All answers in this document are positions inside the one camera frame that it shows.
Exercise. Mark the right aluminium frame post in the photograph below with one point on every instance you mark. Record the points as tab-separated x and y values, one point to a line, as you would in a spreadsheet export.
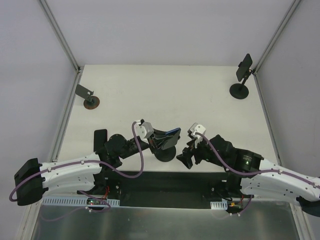
277	34

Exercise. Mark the right white cable duct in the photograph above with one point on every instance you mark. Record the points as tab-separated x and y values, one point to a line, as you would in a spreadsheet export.
224	204

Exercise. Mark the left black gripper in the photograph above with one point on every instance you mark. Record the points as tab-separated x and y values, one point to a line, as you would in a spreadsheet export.
152	142

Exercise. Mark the left white cable duct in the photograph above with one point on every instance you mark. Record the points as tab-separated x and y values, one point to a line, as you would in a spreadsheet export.
74	201

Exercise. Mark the blue edged black phone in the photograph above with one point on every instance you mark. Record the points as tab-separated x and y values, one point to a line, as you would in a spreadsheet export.
171	138

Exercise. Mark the black clamp phone stand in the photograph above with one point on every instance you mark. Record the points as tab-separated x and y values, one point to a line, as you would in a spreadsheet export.
166	155

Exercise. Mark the black round base phone stand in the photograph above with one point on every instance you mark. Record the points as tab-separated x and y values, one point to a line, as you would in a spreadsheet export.
239	90

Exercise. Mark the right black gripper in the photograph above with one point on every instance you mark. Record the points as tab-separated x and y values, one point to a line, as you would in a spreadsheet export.
191	152

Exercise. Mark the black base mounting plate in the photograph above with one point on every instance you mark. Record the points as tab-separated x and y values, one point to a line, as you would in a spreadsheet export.
155	189

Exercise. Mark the brown base phone stand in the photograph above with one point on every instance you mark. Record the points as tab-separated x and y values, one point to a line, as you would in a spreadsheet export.
90	101

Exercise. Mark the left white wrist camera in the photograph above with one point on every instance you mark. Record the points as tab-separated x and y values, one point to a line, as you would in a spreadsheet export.
144	129

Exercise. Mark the white cable duct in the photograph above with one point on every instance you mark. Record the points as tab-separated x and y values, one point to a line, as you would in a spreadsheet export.
74	201
224	204

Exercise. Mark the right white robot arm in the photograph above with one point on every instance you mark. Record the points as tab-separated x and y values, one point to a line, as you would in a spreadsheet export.
251	174

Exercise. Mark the black phone with red case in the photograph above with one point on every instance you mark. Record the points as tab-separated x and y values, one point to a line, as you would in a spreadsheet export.
100	137

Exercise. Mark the aluminium frame post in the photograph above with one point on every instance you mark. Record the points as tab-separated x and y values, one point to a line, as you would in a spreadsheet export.
59	34
277	34

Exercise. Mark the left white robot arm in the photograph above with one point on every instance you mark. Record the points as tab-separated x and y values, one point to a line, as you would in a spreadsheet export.
34	179

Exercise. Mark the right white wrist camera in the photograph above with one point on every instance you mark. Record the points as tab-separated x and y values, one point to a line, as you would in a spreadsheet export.
195	132

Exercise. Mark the left aluminium frame post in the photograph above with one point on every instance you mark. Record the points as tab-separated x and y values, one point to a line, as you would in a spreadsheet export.
59	34

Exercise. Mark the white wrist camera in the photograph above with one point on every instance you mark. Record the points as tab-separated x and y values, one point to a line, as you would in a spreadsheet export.
195	132
144	129

